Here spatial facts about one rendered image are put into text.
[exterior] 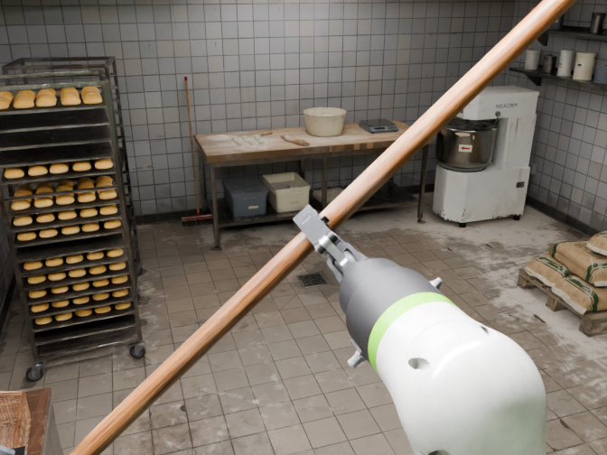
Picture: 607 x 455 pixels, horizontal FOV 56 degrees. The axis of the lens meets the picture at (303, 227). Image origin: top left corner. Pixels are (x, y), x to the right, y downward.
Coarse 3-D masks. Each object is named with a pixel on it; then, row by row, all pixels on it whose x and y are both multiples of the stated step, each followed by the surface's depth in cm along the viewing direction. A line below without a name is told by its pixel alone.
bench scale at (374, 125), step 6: (360, 120) 587; (366, 120) 587; (372, 120) 587; (378, 120) 587; (384, 120) 587; (360, 126) 585; (366, 126) 572; (372, 126) 570; (378, 126) 569; (384, 126) 570; (390, 126) 571; (396, 126) 572; (372, 132) 562; (378, 132) 565
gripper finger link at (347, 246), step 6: (324, 216) 69; (324, 222) 69; (336, 246) 64; (342, 246) 64; (348, 246) 63; (342, 252) 63; (354, 252) 62; (330, 258) 64; (360, 258) 61; (366, 258) 61; (330, 264) 63; (336, 270) 62; (336, 276) 61; (342, 276) 61
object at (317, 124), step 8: (304, 112) 564; (312, 112) 575; (320, 112) 579; (328, 112) 579; (336, 112) 575; (344, 112) 565; (312, 120) 547; (320, 120) 543; (328, 120) 543; (336, 120) 546; (344, 120) 559; (312, 128) 552; (320, 128) 548; (328, 128) 547; (336, 128) 551
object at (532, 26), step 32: (544, 0) 72; (576, 0) 72; (512, 32) 72; (480, 64) 72; (448, 96) 72; (416, 128) 72; (384, 160) 72; (352, 192) 73; (288, 256) 73; (256, 288) 73; (224, 320) 74; (192, 352) 74; (160, 384) 74; (128, 416) 74; (96, 448) 75
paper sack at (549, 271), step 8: (536, 256) 449; (544, 256) 445; (528, 264) 449; (536, 264) 444; (544, 264) 438; (552, 264) 435; (560, 264) 433; (528, 272) 446; (536, 272) 442; (544, 272) 435; (552, 272) 430; (560, 272) 426; (568, 272) 425; (544, 280) 433; (552, 280) 428
